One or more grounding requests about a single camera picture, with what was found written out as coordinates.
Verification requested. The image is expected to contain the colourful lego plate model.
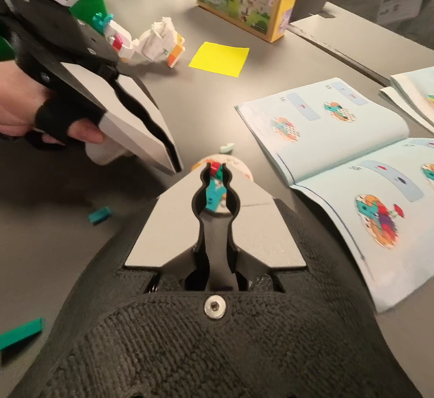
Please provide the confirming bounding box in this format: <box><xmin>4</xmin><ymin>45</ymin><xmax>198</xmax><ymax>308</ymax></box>
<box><xmin>191</xmin><ymin>155</ymin><xmax>254</xmax><ymax>217</ymax></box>

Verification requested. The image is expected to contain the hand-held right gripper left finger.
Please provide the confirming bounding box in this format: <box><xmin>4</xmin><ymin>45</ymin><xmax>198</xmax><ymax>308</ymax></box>
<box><xmin>125</xmin><ymin>163</ymin><xmax>209</xmax><ymax>268</ymax></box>

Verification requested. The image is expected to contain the person's left hand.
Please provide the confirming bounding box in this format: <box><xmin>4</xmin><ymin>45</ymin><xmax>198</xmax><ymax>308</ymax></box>
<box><xmin>0</xmin><ymin>62</ymin><xmax>106</xmax><ymax>145</ymax></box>

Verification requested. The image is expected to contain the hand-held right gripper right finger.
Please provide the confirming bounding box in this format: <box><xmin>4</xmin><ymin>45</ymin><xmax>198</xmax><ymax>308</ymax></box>
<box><xmin>225</xmin><ymin>164</ymin><xmax>307</xmax><ymax>270</ymax></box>

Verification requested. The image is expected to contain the closed instruction booklet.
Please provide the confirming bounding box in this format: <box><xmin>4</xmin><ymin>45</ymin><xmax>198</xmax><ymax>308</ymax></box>
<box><xmin>379</xmin><ymin>85</ymin><xmax>434</xmax><ymax>135</ymax></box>

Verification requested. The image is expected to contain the open lego instruction booklet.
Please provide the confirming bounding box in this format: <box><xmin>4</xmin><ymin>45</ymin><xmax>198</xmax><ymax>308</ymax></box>
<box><xmin>235</xmin><ymin>77</ymin><xmax>434</xmax><ymax>314</ymax></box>

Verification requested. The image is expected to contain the green plastic bin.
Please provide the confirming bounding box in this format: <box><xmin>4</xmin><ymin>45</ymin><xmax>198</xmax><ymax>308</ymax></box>
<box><xmin>0</xmin><ymin>0</ymin><xmax>110</xmax><ymax>62</ymax></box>

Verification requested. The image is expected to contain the yellow sticky note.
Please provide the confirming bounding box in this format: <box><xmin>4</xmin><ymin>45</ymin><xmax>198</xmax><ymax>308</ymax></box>
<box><xmin>189</xmin><ymin>41</ymin><xmax>250</xmax><ymax>78</ymax></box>

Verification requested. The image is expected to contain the white lego unicorn model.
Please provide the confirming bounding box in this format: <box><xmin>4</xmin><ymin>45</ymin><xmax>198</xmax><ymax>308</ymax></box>
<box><xmin>93</xmin><ymin>12</ymin><xmax>186</xmax><ymax>68</ymax></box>

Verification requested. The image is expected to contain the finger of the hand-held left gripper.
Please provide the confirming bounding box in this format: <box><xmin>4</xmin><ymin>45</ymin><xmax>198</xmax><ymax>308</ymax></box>
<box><xmin>60</xmin><ymin>62</ymin><xmax>177</xmax><ymax>175</ymax></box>
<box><xmin>116</xmin><ymin>74</ymin><xmax>184</xmax><ymax>172</ymax></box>

